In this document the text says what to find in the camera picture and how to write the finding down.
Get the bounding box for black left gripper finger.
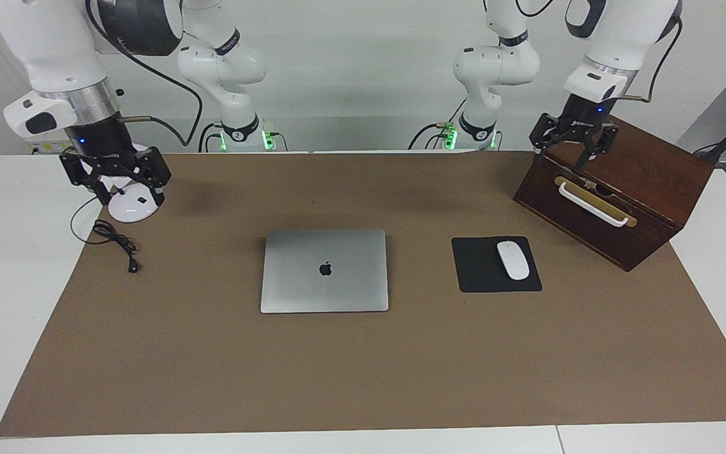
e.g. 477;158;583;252
529;113;560;166
577;125;619;171

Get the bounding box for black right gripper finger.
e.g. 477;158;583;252
129;149;172;209
59;151;112;206

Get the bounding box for silver grey laptop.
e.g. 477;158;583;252
260;228;390;315

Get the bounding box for white yellow power strip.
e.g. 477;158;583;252
28;136;67;155

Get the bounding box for white desk lamp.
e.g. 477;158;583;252
95;144;163;223

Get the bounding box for dark brown wooden box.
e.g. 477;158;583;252
513;103;715;272

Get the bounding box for white computer mouse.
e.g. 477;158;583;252
497;241;530;281

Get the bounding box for black mouse pad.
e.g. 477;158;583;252
451;236;543;293

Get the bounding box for brown table mat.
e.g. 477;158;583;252
0;151;726;438

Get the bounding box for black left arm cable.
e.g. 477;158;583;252
621;16;682;103

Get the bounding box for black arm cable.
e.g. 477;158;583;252
621;16;682;103
84;0;204;147

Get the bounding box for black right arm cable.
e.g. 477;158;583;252
84;0;204;147

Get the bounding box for black base cable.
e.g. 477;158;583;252
408;122;446;151
198;122;222;153

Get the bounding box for gold handle plate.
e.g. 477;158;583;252
554;176;638;228

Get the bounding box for black lamp power cable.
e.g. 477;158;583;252
71;195;143;274

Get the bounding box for white box handle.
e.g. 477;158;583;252
557;182;630;228

